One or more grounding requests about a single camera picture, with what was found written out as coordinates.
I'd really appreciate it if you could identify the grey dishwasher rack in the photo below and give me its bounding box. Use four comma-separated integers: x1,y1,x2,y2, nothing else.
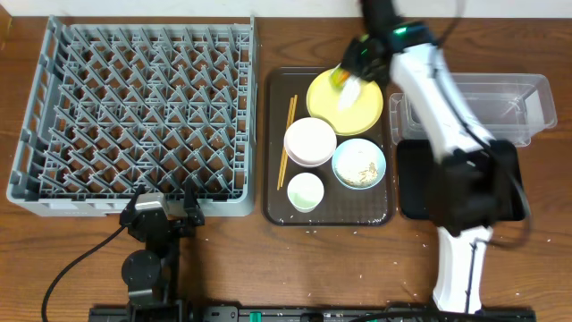
6,17,258,216

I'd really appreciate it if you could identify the yellow green snack wrapper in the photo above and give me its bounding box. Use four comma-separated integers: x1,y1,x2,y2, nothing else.
329,66,351,89

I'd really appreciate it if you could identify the white napkin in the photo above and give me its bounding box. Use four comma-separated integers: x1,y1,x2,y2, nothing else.
338,76,361,111

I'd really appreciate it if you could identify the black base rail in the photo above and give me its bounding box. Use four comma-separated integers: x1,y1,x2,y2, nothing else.
88,303,537,322

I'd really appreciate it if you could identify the light blue bowl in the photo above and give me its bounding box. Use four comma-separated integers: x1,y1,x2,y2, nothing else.
332,139,387,191

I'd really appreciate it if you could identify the white pink bowl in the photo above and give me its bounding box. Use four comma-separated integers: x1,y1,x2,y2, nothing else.
283,117,337,168

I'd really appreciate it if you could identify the wooden chopstick right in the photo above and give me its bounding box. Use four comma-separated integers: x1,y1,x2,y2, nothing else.
278,94,299,190

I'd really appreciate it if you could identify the yellow plate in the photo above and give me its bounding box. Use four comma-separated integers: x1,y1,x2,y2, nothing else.
306,69,383,136

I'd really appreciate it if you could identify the dark brown serving tray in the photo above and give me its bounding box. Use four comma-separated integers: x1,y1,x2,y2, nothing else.
261,67,398,226

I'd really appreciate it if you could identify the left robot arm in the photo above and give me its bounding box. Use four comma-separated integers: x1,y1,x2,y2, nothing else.
120,180,205,321

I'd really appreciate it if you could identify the wooden chopstick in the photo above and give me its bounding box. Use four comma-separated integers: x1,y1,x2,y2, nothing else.
278,94,299,190
276,95,298,191

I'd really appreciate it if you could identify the white green cup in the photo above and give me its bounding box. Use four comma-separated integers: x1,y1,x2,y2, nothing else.
287,173,324,213

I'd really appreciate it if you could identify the black tray bin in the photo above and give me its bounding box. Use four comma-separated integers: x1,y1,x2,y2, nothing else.
397,140,522,220

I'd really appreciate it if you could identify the clear plastic bin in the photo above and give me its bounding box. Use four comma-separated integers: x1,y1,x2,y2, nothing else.
389,72,559,148

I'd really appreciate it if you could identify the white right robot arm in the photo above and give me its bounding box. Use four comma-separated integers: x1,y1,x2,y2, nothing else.
331,0,532,318

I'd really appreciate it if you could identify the wooden chopstick left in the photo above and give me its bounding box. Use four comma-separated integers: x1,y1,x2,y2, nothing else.
276,95,298,191

